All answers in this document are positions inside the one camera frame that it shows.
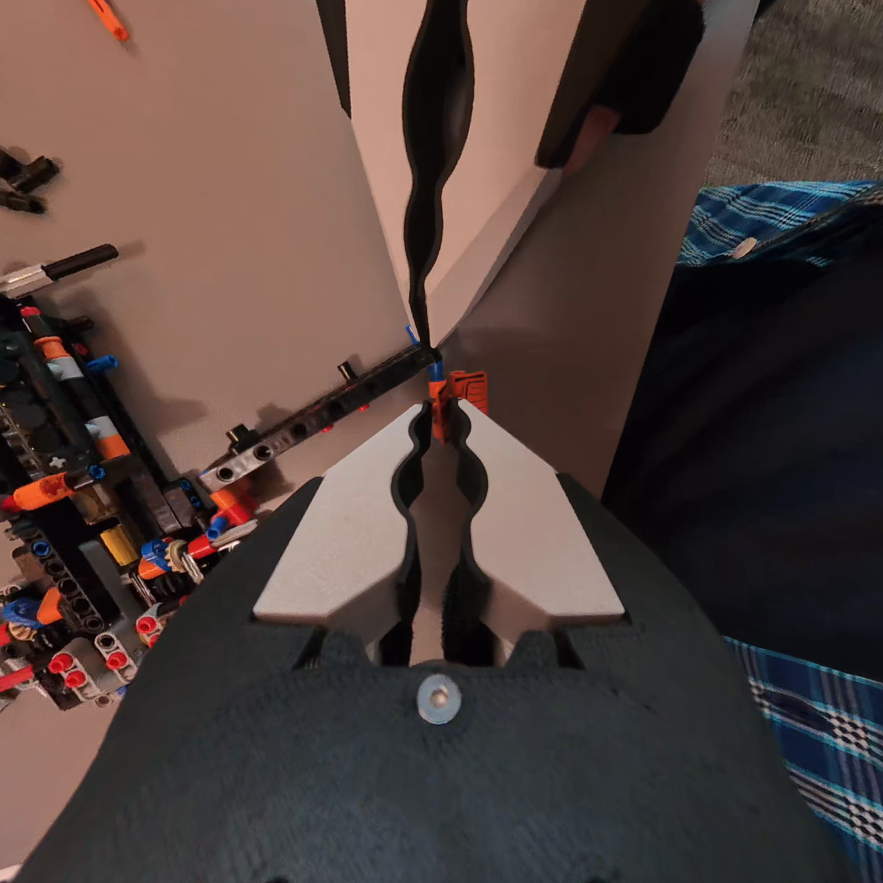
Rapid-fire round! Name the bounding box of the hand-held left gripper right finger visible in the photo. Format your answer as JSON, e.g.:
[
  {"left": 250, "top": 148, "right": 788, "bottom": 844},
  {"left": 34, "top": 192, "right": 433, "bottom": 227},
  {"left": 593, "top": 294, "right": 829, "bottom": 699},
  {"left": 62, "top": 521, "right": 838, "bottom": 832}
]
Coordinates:
[{"left": 442, "top": 398, "right": 628, "bottom": 666}]

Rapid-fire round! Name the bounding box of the person's right hand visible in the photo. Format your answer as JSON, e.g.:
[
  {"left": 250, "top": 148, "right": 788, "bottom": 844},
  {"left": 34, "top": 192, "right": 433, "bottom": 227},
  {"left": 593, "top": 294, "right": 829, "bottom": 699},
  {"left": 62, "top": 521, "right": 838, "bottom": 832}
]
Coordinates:
[{"left": 563, "top": 106, "right": 624, "bottom": 176}]

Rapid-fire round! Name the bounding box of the orange lego panel piece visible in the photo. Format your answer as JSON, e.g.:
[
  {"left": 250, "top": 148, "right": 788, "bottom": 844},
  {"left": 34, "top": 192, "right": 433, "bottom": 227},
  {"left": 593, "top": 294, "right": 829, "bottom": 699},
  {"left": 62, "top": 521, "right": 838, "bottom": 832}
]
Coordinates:
[{"left": 428, "top": 370, "right": 491, "bottom": 445}]

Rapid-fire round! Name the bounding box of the dark navy garment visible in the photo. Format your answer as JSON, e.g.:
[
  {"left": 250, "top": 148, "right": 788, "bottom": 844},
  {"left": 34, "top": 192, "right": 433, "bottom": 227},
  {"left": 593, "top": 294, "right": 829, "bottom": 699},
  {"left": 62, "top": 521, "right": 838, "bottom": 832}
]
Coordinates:
[{"left": 601, "top": 207, "right": 883, "bottom": 773}]

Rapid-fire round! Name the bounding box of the orange lego axle pin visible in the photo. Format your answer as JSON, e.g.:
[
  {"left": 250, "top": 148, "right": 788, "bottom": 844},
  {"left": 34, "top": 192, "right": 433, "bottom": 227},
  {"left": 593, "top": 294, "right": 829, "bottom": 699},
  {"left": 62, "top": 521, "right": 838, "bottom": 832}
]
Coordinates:
[{"left": 84, "top": 0, "right": 133, "bottom": 44}]

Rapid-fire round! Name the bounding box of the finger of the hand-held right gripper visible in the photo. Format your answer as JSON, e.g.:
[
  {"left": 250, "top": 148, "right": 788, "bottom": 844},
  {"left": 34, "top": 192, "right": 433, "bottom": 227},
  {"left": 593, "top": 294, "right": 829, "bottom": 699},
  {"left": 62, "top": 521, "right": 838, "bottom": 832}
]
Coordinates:
[
  {"left": 345, "top": 0, "right": 447, "bottom": 349},
  {"left": 421, "top": 0, "right": 589, "bottom": 349}
]

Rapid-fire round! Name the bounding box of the lego car chassis build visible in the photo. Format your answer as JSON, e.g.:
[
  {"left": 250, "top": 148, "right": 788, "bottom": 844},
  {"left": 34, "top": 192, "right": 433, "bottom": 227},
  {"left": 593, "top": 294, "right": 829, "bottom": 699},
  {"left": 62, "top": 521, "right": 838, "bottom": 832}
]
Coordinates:
[{"left": 0, "top": 242, "right": 265, "bottom": 712}]

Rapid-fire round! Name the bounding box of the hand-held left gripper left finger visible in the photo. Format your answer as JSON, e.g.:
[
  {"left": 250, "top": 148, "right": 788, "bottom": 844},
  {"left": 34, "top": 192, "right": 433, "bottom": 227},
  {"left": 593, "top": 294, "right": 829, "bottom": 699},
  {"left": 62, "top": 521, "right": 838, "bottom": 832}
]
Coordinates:
[{"left": 252, "top": 401, "right": 434, "bottom": 666}]

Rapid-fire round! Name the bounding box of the blue plaid shirt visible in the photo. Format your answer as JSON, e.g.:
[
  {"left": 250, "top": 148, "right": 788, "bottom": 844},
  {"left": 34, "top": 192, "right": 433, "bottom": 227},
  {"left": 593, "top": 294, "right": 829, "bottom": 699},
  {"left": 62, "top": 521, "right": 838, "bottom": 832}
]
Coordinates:
[{"left": 675, "top": 179, "right": 883, "bottom": 883}]

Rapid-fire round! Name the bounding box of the black studless lego beam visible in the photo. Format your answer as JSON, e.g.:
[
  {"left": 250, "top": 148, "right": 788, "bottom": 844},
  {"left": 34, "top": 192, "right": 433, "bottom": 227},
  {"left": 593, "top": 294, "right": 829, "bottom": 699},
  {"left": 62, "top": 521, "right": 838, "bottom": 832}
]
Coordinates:
[{"left": 199, "top": 323, "right": 444, "bottom": 528}]

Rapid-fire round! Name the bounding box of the pile of black lego connectors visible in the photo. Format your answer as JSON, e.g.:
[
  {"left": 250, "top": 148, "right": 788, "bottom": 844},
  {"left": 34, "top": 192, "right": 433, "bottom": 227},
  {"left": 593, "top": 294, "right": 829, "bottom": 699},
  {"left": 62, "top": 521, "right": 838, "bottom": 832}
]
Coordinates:
[{"left": 0, "top": 146, "right": 62, "bottom": 216}]

